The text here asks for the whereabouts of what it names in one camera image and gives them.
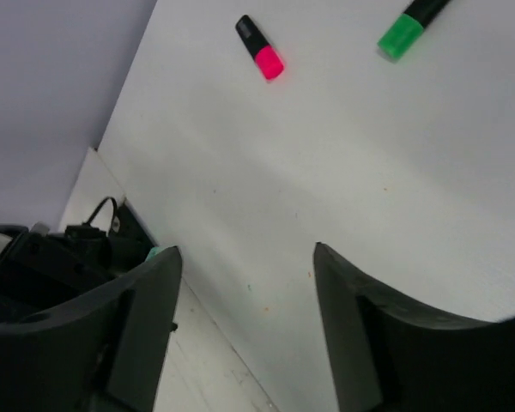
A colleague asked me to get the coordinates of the pink highlighter black body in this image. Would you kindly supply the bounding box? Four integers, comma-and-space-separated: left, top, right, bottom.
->
235, 15, 284, 82

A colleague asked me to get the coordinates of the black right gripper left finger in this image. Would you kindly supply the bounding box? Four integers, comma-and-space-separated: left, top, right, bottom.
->
0, 246, 182, 411

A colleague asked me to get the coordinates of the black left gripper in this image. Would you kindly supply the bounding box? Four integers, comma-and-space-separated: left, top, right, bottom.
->
0, 223, 148, 324

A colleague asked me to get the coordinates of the green folding marker pen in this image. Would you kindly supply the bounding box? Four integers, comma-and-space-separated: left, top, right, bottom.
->
145, 246, 163, 261

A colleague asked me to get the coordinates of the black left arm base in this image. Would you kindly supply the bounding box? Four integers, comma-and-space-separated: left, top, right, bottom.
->
109, 199, 156, 260

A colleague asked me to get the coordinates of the green highlighter black body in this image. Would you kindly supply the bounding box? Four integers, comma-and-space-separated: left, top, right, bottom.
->
377, 0, 450, 61

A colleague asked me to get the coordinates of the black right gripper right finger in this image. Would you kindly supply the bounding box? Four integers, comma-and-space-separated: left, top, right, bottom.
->
313, 243, 515, 411

